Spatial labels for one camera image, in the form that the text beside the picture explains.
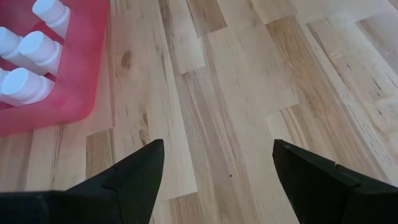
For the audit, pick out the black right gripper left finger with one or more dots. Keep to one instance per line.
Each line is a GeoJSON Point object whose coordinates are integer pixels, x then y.
{"type": "Point", "coordinates": [133, 186]}

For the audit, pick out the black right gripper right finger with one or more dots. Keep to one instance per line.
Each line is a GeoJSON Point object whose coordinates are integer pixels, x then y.
{"type": "Point", "coordinates": [320, 193]}

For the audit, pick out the white pill bottle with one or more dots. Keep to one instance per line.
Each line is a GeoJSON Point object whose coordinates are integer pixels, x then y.
{"type": "Point", "coordinates": [53, 14]}
{"type": "Point", "coordinates": [7, 43]}
{"type": "Point", "coordinates": [42, 51]}
{"type": "Point", "coordinates": [2, 77]}
{"type": "Point", "coordinates": [23, 85]}

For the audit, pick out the translucent red plastic basket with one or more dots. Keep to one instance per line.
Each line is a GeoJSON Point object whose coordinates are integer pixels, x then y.
{"type": "Point", "coordinates": [84, 62]}

